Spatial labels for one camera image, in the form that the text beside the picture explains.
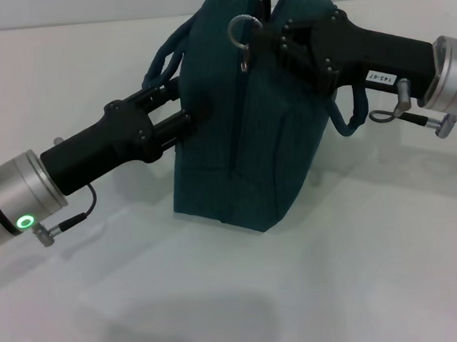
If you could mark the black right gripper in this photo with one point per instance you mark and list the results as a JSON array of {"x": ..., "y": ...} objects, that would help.
[{"x": 373, "y": 54}]

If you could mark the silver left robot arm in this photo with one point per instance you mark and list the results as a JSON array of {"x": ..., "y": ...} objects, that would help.
[{"x": 12, "y": 196}]

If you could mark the dark teal insulated lunch bag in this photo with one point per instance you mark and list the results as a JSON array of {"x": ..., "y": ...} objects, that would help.
[{"x": 257, "y": 137}]

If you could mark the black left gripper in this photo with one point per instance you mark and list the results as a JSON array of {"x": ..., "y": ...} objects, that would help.
[{"x": 100, "y": 145}]

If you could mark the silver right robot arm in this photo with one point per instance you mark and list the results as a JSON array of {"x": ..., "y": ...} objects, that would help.
[{"x": 452, "y": 78}]

